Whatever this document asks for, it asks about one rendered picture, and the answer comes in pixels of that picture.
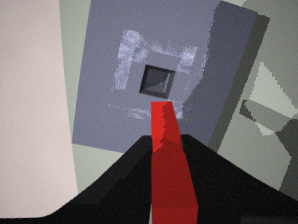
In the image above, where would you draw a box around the grey sloped panel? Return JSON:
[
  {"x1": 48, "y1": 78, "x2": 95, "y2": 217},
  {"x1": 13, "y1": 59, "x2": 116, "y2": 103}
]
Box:
[{"x1": 72, "y1": 0, "x2": 258, "y2": 153}]

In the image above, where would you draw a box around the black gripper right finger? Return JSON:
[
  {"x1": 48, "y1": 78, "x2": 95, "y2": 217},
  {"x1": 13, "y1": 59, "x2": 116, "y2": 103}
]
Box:
[{"x1": 180, "y1": 134, "x2": 298, "y2": 224}]

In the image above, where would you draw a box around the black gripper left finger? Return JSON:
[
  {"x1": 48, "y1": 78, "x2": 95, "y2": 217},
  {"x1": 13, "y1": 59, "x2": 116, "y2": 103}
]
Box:
[{"x1": 0, "y1": 135, "x2": 153, "y2": 224}]

